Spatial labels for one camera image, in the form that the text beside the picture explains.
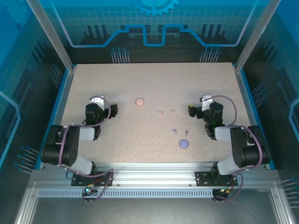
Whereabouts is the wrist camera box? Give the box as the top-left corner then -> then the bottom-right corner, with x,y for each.
199,94 -> 214,110
90,95 -> 105,105

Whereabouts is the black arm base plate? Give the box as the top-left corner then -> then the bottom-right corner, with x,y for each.
195,171 -> 238,187
71,171 -> 114,187

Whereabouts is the grey slotted cable duct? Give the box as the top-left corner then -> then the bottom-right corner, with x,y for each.
37,189 -> 214,199

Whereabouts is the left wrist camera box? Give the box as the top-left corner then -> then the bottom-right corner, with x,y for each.
90,95 -> 105,105

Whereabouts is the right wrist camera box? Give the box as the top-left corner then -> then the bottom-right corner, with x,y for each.
199,94 -> 214,110

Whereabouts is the small LED connector board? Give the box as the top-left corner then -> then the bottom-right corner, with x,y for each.
216,188 -> 234,196
84,186 -> 98,196

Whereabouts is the wide aluminium mounting rail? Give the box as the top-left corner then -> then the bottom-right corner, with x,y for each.
31,162 -> 281,188

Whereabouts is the aluminium frame post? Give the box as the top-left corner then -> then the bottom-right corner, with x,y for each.
25,0 -> 77,72
235,0 -> 282,73

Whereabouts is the blue table edge strip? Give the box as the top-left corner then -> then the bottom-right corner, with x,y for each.
35,70 -> 71,170
239,70 -> 276,170

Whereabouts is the steel tray panel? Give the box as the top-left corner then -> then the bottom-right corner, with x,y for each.
14,182 -> 295,224

